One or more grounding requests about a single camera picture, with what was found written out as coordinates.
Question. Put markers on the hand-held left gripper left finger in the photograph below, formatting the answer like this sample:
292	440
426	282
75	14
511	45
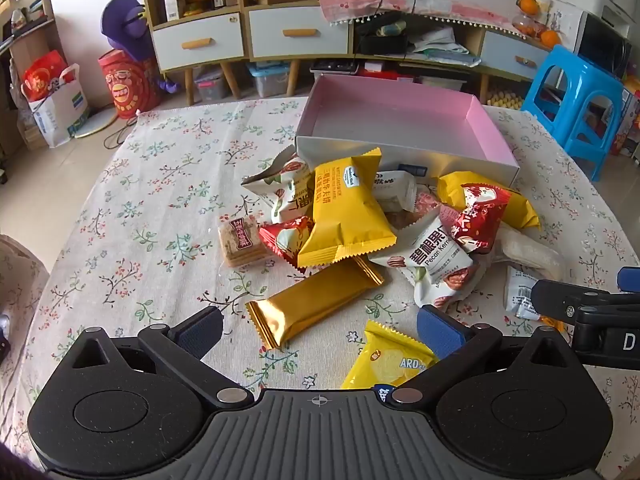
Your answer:
197	335

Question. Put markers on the small white carton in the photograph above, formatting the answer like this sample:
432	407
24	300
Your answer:
173	5

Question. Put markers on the gold foil wafer bar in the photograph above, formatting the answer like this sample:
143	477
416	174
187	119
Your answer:
310	305

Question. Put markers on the wooden drawer cabinet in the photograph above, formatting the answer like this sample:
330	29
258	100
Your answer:
300	45

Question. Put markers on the purple plush toy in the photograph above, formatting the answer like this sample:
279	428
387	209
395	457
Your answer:
122	25

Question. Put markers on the red gift bag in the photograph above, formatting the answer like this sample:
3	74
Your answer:
40	77

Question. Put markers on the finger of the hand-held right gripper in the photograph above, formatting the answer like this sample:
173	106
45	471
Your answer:
560	300
630	279

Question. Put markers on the black microwave oven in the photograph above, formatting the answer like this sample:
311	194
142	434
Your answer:
600	45

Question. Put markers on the red white candy packet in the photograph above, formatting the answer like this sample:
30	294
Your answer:
477	215

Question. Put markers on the glass fruit bowl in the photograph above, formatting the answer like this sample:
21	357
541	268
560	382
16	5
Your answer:
525	25

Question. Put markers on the yellow packet with blue print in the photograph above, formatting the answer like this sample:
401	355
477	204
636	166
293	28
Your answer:
380	365

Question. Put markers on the orange fruit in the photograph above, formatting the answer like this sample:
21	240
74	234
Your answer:
529	5
550	38

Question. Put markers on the white printer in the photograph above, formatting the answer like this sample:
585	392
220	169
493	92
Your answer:
617	17

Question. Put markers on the small red foil packet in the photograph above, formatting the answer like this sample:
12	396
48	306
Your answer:
285	237

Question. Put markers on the yellow orange figurine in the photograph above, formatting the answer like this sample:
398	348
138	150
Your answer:
194	0

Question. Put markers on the white nut print packet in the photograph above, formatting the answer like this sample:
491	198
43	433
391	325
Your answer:
285	185

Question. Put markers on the clear biscuit pack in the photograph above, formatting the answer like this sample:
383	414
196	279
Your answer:
240	242

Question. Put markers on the red cartoon face barrel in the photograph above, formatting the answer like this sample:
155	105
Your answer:
125	90

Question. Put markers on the white pecan packet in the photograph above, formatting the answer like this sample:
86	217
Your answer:
430	255

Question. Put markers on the large yellow biscuit packet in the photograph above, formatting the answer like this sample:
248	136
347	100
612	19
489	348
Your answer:
345	210

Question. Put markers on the red orange snack carton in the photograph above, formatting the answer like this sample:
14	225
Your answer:
627	125

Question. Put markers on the white barcode packet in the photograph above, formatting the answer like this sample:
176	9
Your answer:
520	290

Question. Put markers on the low wooden console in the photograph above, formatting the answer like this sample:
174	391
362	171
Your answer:
505	55

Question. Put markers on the red flat box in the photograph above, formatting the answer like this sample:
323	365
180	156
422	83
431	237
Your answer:
390	70

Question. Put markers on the blue plastic stool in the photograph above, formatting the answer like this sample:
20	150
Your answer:
570	67

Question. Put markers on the clear plastic storage bin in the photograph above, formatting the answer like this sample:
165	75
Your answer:
210	85

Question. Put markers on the plain yellow snack packet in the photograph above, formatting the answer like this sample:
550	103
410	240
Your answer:
450	185

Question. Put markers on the white monkey print packet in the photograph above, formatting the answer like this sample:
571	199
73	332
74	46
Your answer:
395	187

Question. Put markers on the white printed carton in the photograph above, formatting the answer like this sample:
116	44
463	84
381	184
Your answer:
562	25

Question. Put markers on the blue lidded storage bin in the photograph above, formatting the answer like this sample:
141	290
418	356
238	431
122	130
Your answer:
270	82

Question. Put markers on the pink lined cardboard box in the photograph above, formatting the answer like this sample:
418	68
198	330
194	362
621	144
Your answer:
400	110

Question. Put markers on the pink nut snack packet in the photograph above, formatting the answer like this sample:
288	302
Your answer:
425	205

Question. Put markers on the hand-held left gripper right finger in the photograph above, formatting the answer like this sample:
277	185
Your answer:
440	332

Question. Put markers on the yellow egg tray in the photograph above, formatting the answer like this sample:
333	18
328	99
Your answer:
506	98

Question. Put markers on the pile of papers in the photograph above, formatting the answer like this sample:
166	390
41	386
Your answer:
440	42

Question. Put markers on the clear rice cracker packet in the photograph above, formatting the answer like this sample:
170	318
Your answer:
530	255

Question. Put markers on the white paper shopping bag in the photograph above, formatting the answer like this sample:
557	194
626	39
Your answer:
55	115

